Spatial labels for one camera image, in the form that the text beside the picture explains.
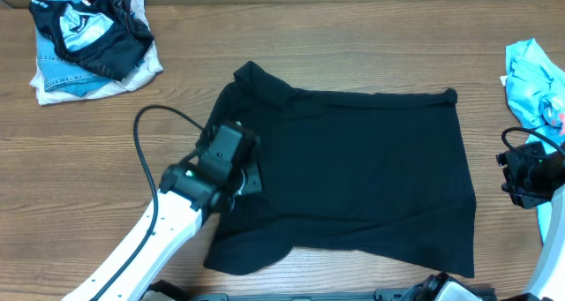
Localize black t-shirt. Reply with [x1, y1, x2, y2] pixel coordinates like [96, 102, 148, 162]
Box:
[204, 62, 476, 277]

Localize folded white cloth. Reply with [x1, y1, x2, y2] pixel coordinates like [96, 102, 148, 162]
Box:
[30, 0, 162, 105]

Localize folded blue denim jeans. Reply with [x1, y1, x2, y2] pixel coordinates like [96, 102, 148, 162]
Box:
[29, 0, 114, 97]

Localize black and grey jersey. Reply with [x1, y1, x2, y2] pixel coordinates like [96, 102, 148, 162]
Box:
[28, 0, 154, 81]

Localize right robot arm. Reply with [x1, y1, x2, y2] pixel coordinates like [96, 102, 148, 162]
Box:
[401, 141, 564, 301]

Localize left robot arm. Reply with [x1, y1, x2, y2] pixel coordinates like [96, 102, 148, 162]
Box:
[63, 123, 262, 301]

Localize light blue garment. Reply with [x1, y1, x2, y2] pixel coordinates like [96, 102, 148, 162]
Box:
[501, 39, 564, 240]

